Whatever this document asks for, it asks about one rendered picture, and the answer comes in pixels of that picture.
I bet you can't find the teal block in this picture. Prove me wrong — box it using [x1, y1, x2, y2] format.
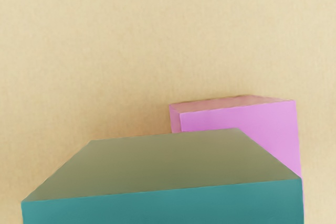
[20, 127, 306, 224]

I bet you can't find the pink block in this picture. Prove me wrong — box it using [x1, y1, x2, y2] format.
[169, 94, 305, 216]

